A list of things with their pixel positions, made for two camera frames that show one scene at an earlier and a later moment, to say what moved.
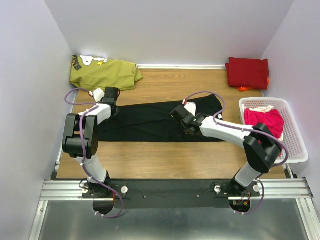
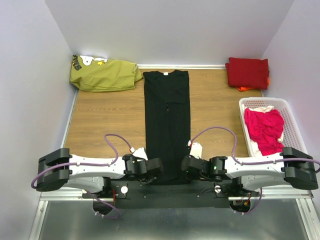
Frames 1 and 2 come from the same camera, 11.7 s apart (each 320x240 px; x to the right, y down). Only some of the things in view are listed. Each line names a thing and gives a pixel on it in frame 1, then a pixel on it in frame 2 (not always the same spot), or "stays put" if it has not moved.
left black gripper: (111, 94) to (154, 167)
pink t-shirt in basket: (272, 119) stays put
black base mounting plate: (169, 193) stays put
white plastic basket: (293, 137) stays put
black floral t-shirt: (152, 122) to (167, 122)
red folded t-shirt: (248, 73) stays put
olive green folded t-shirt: (92, 73) stays put
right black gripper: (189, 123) to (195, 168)
